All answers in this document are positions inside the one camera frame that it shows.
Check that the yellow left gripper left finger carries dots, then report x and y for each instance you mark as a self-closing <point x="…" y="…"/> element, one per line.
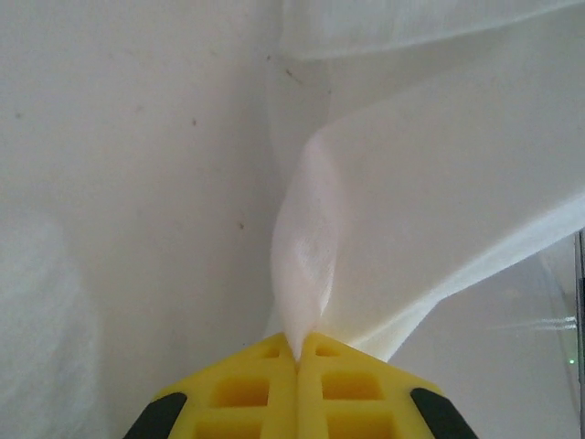
<point x="237" y="393"/>

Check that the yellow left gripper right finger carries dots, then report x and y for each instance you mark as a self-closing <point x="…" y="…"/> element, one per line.
<point x="356" y="393"/>

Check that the white t-shirt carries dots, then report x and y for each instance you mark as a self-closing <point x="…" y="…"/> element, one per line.
<point x="411" y="183"/>

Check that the white table cover sheet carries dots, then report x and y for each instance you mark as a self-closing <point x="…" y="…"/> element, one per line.
<point x="480" y="388"/>

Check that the aluminium front rail frame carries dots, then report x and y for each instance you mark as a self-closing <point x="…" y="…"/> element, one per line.
<point x="579" y="297"/>

